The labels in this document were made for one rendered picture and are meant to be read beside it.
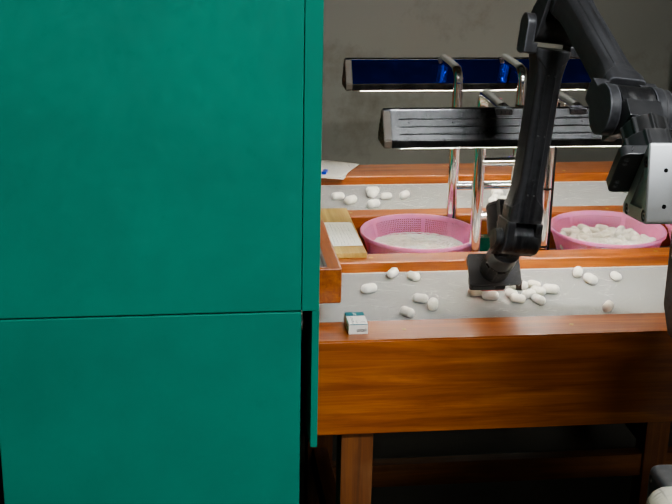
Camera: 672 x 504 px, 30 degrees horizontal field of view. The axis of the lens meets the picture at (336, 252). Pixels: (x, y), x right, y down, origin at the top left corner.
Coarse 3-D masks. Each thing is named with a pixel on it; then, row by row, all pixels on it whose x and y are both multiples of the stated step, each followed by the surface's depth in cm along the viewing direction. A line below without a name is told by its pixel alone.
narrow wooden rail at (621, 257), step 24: (360, 264) 260; (384, 264) 261; (408, 264) 262; (432, 264) 262; (456, 264) 263; (528, 264) 265; (552, 264) 266; (576, 264) 267; (600, 264) 267; (624, 264) 268; (648, 264) 269
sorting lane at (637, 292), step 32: (352, 288) 252; (384, 288) 253; (416, 288) 253; (448, 288) 253; (512, 288) 254; (576, 288) 255; (608, 288) 255; (640, 288) 256; (320, 320) 236; (384, 320) 236
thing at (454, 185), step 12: (444, 60) 291; (504, 60) 295; (516, 60) 289; (456, 72) 281; (516, 72) 285; (528, 72) 284; (456, 84) 281; (456, 96) 282; (516, 96) 285; (456, 156) 287; (456, 168) 288; (456, 180) 289; (456, 192) 290; (456, 204) 291
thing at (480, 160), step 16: (480, 96) 257; (496, 96) 249; (560, 96) 253; (496, 112) 242; (512, 112) 243; (576, 112) 244; (480, 160) 262; (496, 160) 263; (512, 160) 264; (480, 176) 264; (480, 192) 265; (544, 192) 267; (480, 208) 266; (544, 208) 268; (480, 224) 267; (544, 224) 269; (480, 240) 269; (544, 240) 270
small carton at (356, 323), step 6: (348, 312) 227; (354, 312) 228; (360, 312) 228; (348, 318) 225; (354, 318) 225; (360, 318) 225; (348, 324) 222; (354, 324) 222; (360, 324) 222; (366, 324) 222; (348, 330) 223; (354, 330) 223; (360, 330) 223; (366, 330) 223
